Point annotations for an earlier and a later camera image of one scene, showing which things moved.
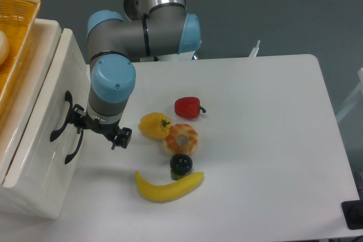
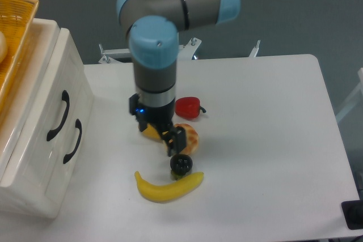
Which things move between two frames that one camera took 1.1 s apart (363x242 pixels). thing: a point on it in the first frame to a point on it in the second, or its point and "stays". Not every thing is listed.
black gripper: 118,136 to 161,118
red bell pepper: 188,107 stays
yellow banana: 160,193 stays
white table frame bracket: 254,50 stays
